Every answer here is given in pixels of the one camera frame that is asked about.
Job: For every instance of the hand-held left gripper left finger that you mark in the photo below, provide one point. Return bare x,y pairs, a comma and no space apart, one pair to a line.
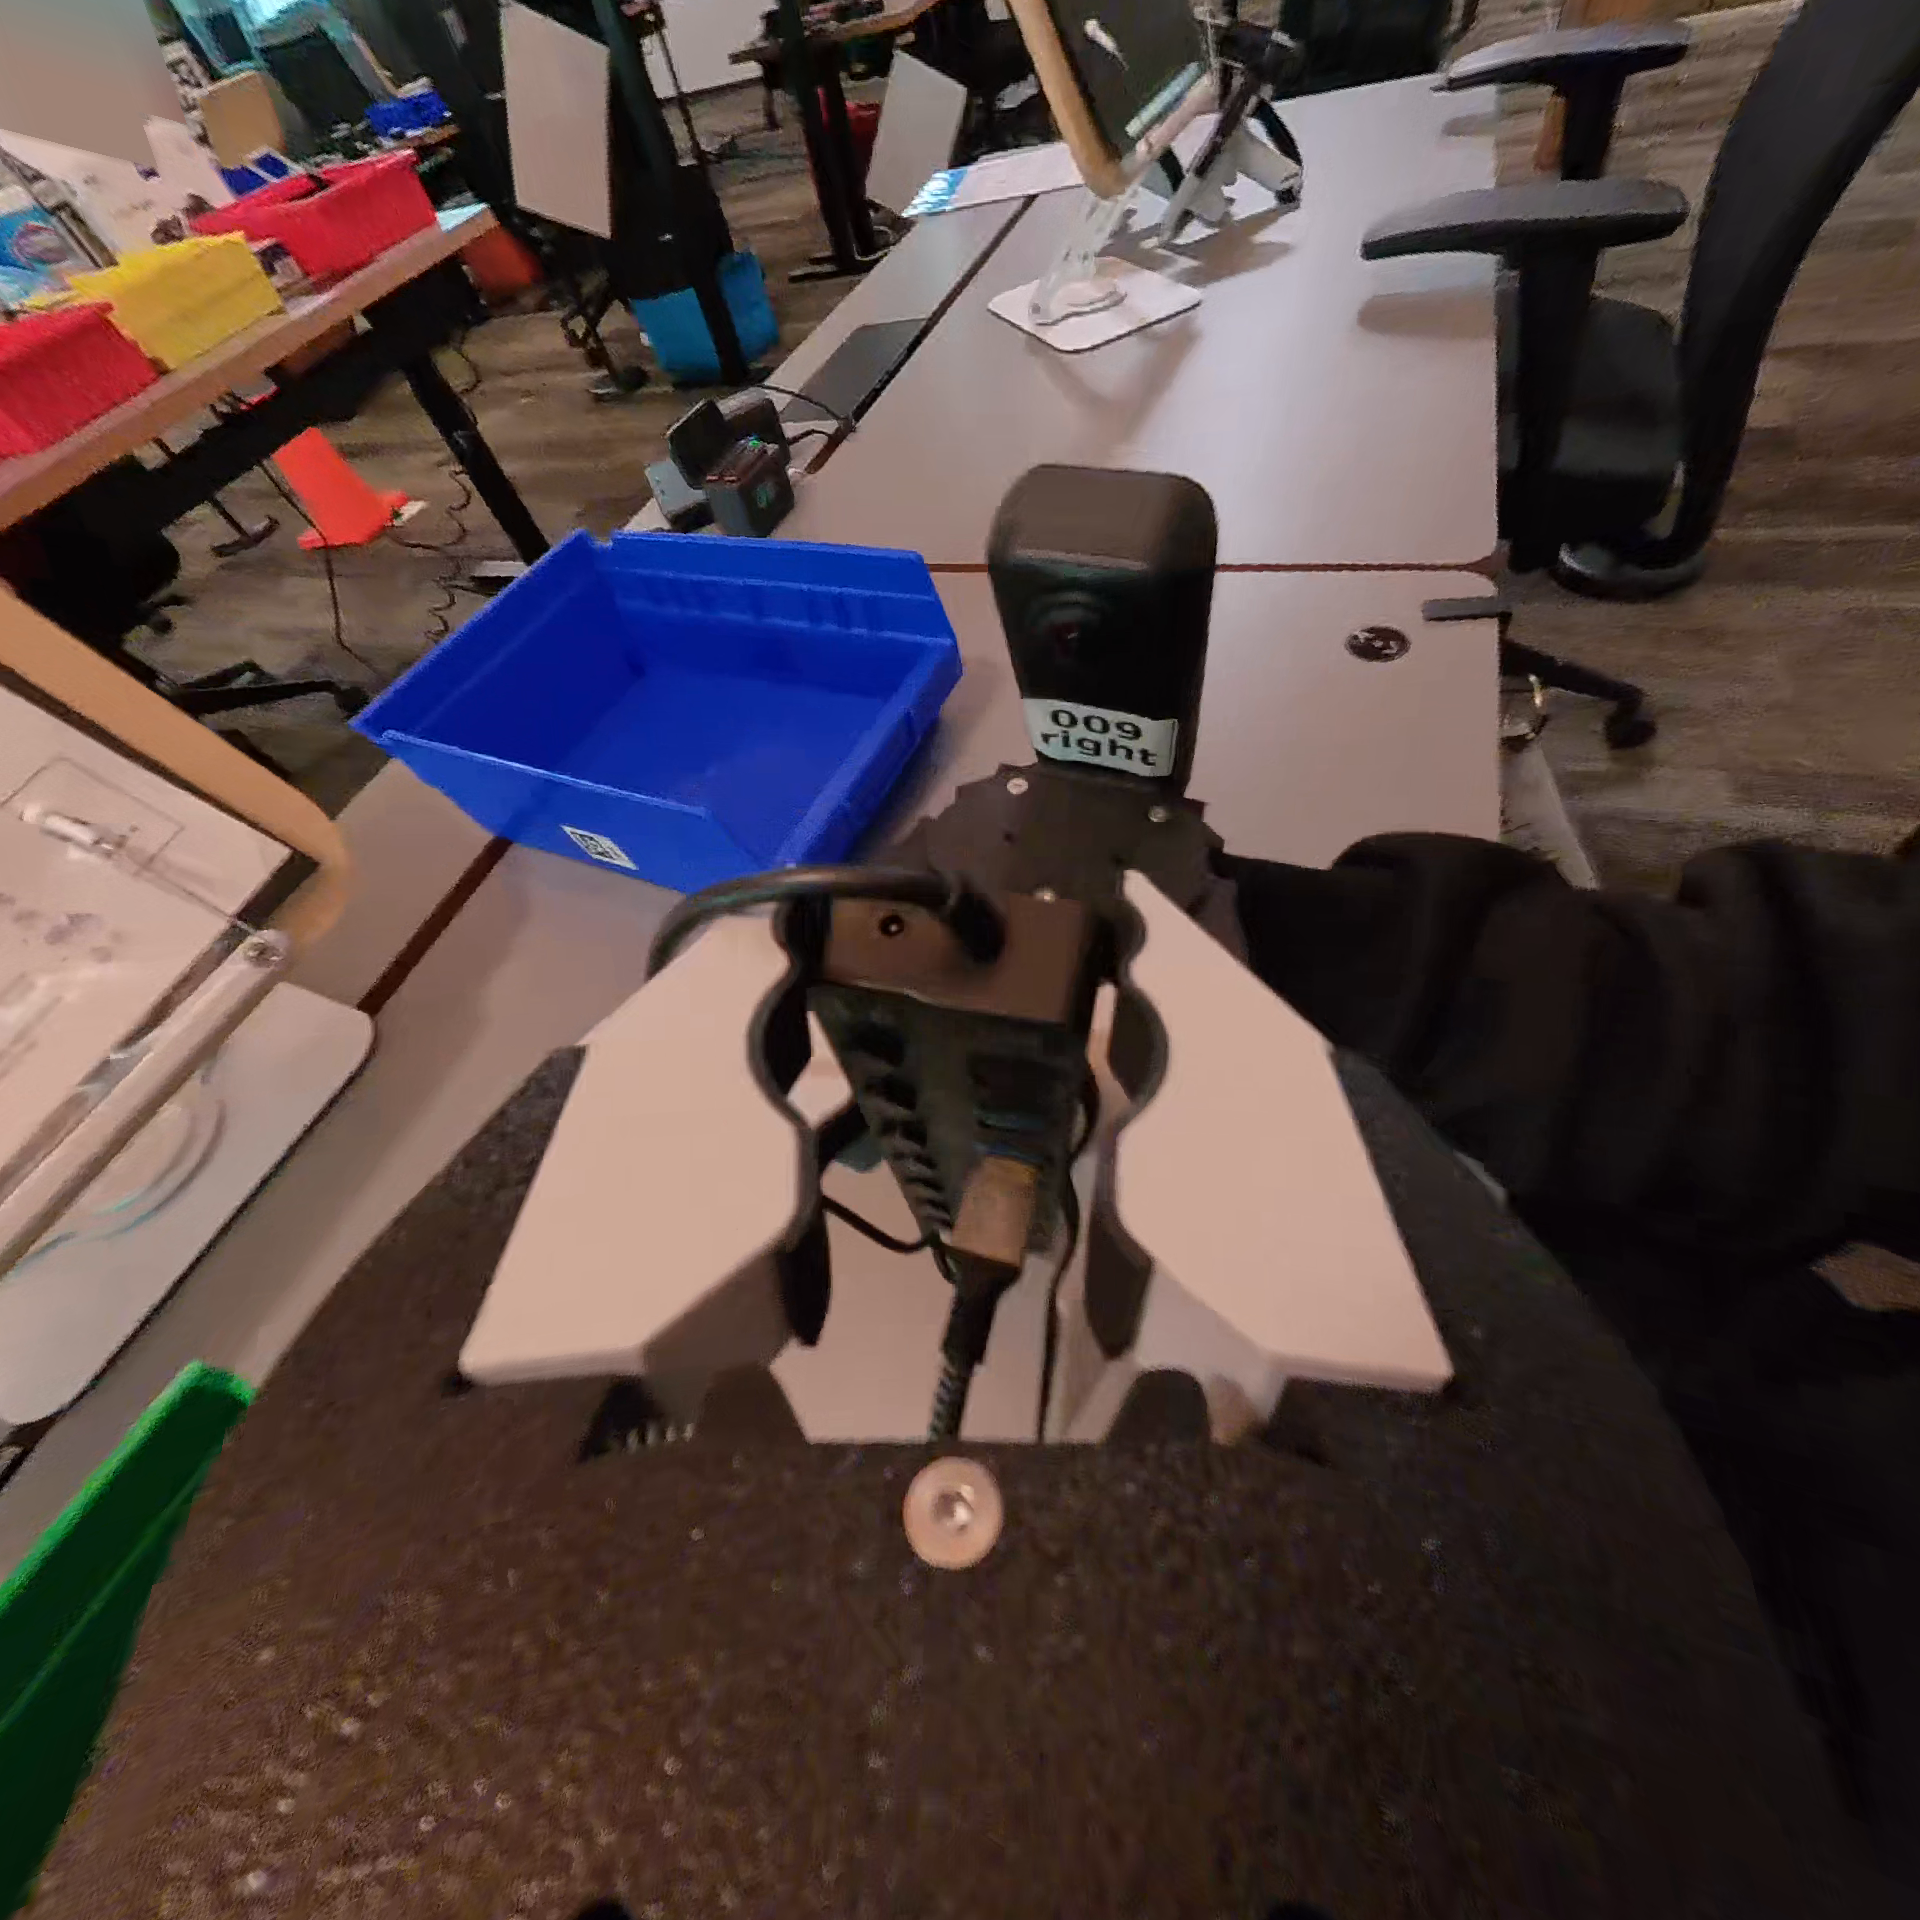
631,1198

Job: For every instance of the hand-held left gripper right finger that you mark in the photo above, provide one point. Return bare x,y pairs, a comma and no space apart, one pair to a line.
1272,1198

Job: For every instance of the black usb hub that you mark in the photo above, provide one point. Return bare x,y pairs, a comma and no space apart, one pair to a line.
930,1109

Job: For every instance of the person's right forearm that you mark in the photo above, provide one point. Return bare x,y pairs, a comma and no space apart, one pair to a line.
1575,1020

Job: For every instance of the black desk grommet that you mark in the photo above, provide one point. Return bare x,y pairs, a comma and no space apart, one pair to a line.
1381,647

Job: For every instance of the wood-framed tablet on stand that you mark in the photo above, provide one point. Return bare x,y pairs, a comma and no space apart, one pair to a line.
90,897
1095,293

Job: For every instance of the flat black laptop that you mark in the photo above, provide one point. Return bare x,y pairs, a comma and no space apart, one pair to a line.
864,368

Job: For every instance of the black battery charger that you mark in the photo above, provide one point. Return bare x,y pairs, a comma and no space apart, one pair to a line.
743,485

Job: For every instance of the blue white paper sheet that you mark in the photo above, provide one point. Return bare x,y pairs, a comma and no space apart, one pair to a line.
961,195

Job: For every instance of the white phone stand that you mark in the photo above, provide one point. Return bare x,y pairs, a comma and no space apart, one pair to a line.
1212,182

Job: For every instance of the blue plastic bin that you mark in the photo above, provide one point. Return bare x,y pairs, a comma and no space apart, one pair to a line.
678,718

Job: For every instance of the blue storage container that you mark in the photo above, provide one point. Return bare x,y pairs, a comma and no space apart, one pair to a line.
705,326

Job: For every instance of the white board panel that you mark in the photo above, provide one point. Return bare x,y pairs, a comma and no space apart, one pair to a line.
556,118
922,133

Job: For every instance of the black office chair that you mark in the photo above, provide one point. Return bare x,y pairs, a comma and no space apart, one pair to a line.
90,560
1590,394

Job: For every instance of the green plastic bin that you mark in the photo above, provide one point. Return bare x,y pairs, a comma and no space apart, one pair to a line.
77,1620

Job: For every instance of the orange traffic cone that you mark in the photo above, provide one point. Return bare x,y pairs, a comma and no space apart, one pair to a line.
334,491

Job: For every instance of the wooden table with black legs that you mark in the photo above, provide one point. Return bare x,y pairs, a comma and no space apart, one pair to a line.
324,311

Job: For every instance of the small blue crate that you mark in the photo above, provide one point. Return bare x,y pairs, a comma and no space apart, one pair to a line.
404,118

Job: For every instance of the red plastic bin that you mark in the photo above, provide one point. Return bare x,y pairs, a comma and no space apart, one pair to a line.
63,384
324,218

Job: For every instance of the yellow plastic bin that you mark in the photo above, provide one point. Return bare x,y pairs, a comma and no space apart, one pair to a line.
184,301

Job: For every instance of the white printed box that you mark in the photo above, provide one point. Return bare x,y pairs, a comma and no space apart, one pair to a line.
90,199

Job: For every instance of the black desk frame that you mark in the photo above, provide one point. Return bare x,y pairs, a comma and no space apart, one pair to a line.
825,150

